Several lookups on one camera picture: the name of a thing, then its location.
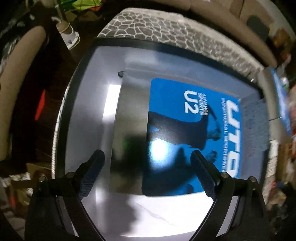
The blue UTO sportswear box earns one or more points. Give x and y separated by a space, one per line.
159 123

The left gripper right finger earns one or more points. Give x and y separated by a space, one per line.
213 182

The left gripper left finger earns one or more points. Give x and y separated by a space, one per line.
80 182

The black storage bin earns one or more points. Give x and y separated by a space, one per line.
86 123

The grey stone-pattern table cloth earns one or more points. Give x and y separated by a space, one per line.
176 30

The brown sofa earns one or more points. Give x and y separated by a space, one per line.
16 68

